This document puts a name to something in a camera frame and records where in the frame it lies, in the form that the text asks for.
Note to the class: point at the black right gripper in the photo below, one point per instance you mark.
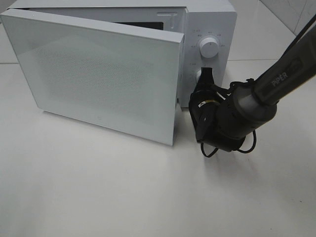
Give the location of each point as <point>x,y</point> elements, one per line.
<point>203,94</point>

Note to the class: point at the white microwave knob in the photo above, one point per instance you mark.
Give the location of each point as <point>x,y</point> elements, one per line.
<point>198,74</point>
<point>209,47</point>

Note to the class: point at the white microwave door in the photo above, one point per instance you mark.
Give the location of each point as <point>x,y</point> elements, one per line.
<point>112,75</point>

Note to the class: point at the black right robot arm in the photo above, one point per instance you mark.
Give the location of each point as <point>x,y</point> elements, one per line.
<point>223,118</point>

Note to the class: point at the white microwave oven body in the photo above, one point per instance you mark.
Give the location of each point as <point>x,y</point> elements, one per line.
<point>193,19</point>

